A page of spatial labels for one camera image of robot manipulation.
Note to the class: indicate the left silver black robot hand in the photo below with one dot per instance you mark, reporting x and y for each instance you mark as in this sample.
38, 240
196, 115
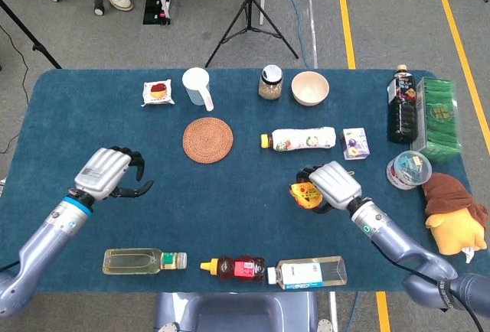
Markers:
101, 171

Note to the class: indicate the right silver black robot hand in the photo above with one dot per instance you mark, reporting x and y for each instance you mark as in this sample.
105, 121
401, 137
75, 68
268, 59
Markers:
337, 184

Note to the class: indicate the yellow tape measure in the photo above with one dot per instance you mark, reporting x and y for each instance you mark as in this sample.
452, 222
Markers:
306, 195

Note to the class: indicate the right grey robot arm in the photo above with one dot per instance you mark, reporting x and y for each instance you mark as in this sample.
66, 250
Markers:
398, 244

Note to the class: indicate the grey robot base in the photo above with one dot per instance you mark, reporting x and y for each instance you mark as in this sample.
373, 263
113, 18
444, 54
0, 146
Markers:
237, 313

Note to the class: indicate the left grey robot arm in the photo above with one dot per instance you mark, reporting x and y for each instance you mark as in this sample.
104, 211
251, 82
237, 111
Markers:
42, 240

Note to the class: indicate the small purple carton box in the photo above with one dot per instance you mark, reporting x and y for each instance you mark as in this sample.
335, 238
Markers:
355, 144

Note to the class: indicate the white-labelled bottle with yellow cap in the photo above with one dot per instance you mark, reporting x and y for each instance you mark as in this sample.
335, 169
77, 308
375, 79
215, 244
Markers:
302, 139

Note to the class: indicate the clear plastic tub of clips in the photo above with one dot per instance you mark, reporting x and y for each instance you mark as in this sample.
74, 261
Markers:
409, 169

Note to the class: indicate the clear square bottle blue label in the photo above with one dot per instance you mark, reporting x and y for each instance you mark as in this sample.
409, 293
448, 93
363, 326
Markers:
310, 272

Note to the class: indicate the dark soy sauce bottle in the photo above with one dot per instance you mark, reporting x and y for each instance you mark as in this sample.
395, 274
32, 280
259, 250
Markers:
402, 114

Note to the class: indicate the blue table cover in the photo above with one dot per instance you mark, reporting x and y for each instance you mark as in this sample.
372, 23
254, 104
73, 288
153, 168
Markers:
245, 213

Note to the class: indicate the yellow oil bottle white cap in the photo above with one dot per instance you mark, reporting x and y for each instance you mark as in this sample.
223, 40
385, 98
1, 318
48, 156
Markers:
134, 262

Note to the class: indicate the packaged snack cake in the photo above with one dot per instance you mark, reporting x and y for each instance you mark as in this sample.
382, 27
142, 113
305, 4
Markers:
157, 93

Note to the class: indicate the beige bowl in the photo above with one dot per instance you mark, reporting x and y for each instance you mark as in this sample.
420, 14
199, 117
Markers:
310, 89

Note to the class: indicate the round woven rattan coaster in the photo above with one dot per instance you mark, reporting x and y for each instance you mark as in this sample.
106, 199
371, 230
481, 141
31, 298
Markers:
208, 140

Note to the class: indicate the glass jar with black lid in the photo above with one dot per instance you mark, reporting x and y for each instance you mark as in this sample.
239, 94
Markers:
270, 85

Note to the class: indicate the green tea bag box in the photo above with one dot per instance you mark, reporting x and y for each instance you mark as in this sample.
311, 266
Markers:
438, 118

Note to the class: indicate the yellow plush toy brown cloth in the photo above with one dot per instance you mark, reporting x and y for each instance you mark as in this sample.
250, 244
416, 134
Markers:
455, 225

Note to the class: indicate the white plastic cup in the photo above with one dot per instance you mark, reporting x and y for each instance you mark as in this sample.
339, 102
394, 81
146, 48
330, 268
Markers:
195, 87

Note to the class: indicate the bear-shaped honey bottle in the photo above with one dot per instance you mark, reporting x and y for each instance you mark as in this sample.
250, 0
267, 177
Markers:
237, 269

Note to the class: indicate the black slanted stand pole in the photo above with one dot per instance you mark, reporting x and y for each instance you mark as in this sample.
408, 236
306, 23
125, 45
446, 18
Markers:
34, 43

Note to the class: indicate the black power strip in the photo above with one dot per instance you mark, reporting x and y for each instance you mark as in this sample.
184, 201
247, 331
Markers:
153, 7

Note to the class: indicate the black tripod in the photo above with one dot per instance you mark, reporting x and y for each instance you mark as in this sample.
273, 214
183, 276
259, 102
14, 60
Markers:
250, 3

